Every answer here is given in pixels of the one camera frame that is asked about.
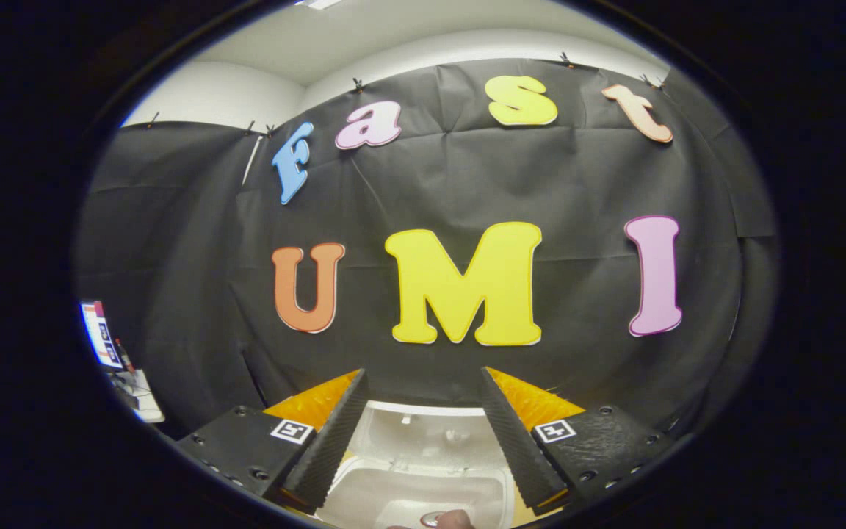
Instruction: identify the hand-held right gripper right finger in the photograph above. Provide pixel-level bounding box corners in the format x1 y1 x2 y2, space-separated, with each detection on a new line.
479 366 677 515

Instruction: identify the black backdrop cloth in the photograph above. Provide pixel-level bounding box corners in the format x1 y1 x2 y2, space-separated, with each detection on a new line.
74 59 780 442

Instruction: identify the white desktop garbage bin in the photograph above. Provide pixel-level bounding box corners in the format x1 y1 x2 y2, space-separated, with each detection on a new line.
317 400 516 529

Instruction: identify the white side desk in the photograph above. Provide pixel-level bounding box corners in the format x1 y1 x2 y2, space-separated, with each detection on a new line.
111 370 167 425

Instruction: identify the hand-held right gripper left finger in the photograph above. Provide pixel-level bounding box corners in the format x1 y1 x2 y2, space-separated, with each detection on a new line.
173 367 370 514

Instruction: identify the computer monitor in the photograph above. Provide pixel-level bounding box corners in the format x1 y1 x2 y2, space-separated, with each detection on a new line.
79 300 124 370

